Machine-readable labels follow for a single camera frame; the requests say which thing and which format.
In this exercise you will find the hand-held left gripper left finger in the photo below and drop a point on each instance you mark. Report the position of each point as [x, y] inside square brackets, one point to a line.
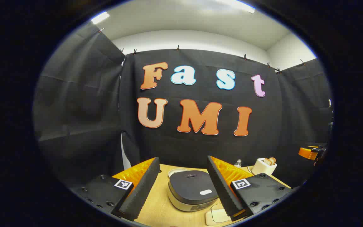
[143, 186]

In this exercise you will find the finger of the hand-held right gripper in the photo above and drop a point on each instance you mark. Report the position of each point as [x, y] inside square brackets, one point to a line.
[307, 153]

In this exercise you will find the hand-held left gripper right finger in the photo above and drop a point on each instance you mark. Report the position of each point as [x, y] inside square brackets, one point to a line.
[222, 186]

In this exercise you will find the black and cream rice cooker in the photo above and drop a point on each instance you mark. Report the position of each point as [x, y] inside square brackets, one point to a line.
[191, 189]

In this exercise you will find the green label water bottle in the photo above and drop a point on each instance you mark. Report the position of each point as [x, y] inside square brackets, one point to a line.
[238, 164]

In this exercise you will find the round white plate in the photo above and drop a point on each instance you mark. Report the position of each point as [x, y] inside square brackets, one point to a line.
[175, 172]

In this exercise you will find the toasted bread slice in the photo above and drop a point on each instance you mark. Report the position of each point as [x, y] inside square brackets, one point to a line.
[273, 160]
[267, 161]

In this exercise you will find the white toaster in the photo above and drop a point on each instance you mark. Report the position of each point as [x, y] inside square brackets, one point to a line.
[262, 168]

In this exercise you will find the black backdrop cloth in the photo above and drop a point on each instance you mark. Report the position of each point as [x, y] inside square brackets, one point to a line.
[83, 104]

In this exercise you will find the row of cloth clips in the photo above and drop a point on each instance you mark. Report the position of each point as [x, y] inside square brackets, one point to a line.
[178, 48]

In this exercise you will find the ceiling light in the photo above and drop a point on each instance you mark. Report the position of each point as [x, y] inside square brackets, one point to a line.
[100, 17]
[236, 5]

